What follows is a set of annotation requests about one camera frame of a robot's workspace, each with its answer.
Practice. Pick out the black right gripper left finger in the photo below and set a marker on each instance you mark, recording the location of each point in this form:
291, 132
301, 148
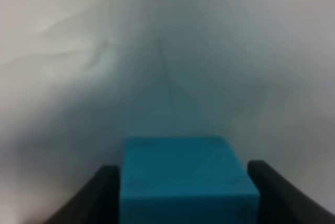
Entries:
97, 202

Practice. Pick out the blue block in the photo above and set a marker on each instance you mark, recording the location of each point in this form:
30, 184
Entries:
185, 180

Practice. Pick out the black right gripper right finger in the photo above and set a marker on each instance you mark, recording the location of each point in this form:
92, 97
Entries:
281, 201

